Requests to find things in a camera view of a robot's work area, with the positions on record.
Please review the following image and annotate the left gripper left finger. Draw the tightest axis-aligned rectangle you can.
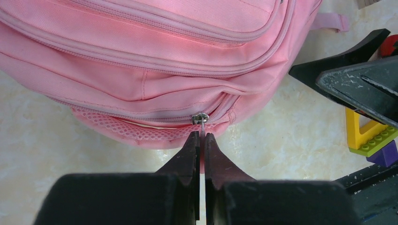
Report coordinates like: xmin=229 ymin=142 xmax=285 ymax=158
xmin=155 ymin=131 xmax=200 ymax=221

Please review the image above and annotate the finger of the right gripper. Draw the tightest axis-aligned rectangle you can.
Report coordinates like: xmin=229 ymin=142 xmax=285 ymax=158
xmin=289 ymin=29 xmax=390 ymax=109
xmin=316 ymin=56 xmax=398 ymax=128

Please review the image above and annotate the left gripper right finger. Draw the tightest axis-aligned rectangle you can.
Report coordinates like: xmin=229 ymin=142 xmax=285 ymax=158
xmin=204 ymin=133 xmax=255 ymax=225

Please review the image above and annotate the pink student backpack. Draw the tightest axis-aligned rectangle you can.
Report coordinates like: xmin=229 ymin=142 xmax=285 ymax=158
xmin=0 ymin=0 xmax=351 ymax=150

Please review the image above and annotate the red black stamp toy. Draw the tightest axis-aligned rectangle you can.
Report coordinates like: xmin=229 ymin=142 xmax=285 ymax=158
xmin=379 ymin=34 xmax=398 ymax=58

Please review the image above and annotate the yellow green purple block toy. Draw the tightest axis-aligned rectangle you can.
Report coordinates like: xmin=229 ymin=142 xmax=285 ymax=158
xmin=345 ymin=108 xmax=398 ymax=167

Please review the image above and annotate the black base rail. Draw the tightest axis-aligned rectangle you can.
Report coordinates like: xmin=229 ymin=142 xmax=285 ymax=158
xmin=336 ymin=162 xmax=398 ymax=225

